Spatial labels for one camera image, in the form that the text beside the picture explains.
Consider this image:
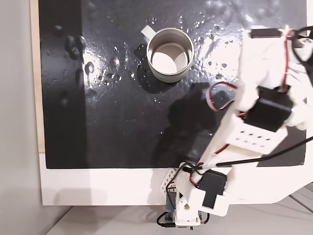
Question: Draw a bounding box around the red white black servo cable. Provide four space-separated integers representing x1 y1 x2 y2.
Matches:
206 82 240 113

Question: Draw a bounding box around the short black usb cable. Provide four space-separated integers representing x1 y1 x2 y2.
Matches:
156 211 177 229

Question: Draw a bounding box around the black table mat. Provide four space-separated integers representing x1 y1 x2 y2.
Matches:
38 0 308 169

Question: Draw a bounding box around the pale green steel-rimmed mug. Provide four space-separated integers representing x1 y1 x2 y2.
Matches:
140 25 195 84

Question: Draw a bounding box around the dark table clamp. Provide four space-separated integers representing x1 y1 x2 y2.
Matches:
165 190 178 214

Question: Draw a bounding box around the red servo wire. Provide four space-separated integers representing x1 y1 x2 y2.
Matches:
281 29 297 94

